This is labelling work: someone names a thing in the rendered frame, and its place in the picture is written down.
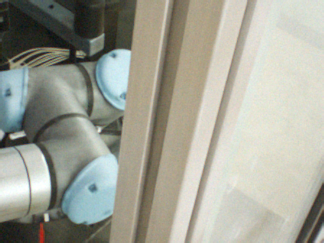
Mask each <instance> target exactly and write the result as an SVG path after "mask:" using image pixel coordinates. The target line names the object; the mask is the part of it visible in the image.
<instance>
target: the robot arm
mask: <svg viewBox="0 0 324 243"><path fill-rule="evenodd" d="M130 56H131V51H128V50H125V49H118V50H113V51H111V52H109V53H108V54H106V55H103V56H102V57H101V58H100V59H99V60H98V61H93V62H82V63H77V64H67V65H56V66H50V67H34V68H28V67H24V68H21V69H12V70H9V71H3V72H0V129H1V130H2V131H3V132H16V133H18V132H21V131H22V130H23V131H24V133H25V134H26V137H27V139H28V140H29V143H30V144H26V145H21V146H14V147H11V148H2V149H0V223H1V222H4V221H9V220H12V219H16V218H21V217H25V216H28V215H34V214H36V213H42V212H44V211H47V210H55V209H57V208H62V211H63V212H64V214H67V216H68V217H69V219H70V220H71V221H72V222H75V223H83V224H85V225H88V224H91V223H96V222H98V221H101V220H104V218H107V217H108V216H110V215H112V213H113V210H114V198H115V192H116V180H117V171H118V165H117V159H116V157H115V156H114V155H112V154H111V152H110V151H109V149H108V147H106V144H105V142H104V141H103V139H102V137H101V136H100V135H114V136H120V135H122V127H123V122H124V110H125V100H126V95H127V83H128V74H129V61H130Z"/></svg>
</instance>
